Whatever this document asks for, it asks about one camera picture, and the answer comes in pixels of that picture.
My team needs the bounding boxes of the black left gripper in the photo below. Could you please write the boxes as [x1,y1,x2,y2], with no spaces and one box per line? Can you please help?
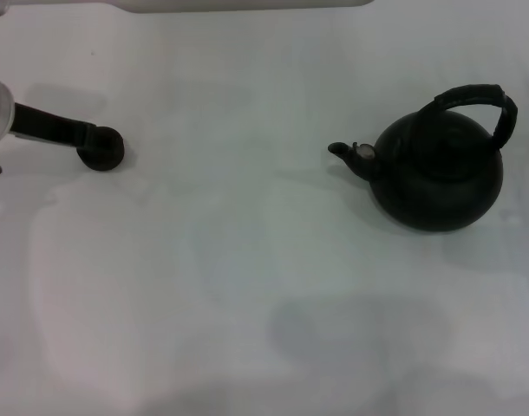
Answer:
[10,102,99,153]

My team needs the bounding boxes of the small black teacup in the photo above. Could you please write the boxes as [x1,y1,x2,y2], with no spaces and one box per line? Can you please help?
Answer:
[76,125,125,172]

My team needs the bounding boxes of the black round teapot with handle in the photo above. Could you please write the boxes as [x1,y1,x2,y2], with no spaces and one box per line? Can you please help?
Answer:
[328,83,519,233]

